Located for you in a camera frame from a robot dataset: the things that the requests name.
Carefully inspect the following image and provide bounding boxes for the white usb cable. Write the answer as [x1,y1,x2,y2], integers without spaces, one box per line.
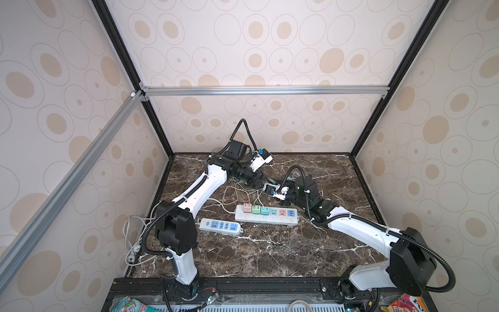
[221,177,274,207]

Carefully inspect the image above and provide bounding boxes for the pink charger plug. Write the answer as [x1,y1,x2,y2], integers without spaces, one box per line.
[243,203,253,213]

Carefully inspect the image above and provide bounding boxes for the green charger plug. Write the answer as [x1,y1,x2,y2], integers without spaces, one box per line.
[252,205,261,214]

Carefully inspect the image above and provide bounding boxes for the teal charger plug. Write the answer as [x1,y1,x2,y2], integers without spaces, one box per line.
[261,206,270,215]

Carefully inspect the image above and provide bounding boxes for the multicolour white power strip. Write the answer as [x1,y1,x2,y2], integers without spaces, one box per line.
[235,204,298,226]

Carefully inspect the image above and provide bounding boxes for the blue white power strip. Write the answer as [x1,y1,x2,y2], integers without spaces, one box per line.
[199,218,242,236]

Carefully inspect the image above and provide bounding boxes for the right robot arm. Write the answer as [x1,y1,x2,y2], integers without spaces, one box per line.
[273,165,456,296]

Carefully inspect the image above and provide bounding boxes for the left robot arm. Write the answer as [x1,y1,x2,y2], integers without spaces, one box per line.
[140,118,272,298]

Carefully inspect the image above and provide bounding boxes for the colourful snack bag right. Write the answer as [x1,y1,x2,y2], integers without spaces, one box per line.
[381,294,429,312]

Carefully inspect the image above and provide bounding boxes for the green snack bag left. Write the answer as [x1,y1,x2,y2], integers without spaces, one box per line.
[112,297,159,312]

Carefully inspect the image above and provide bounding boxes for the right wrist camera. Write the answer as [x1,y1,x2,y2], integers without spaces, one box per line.
[264,183,289,200]

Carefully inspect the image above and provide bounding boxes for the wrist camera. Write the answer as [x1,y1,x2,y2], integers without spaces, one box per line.
[264,183,289,200]
[249,149,273,172]

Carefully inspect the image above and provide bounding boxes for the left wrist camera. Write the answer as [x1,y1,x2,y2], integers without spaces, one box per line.
[249,149,273,172]

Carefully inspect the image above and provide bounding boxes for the white power strip cords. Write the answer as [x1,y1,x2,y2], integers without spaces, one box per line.
[122,198,235,267]

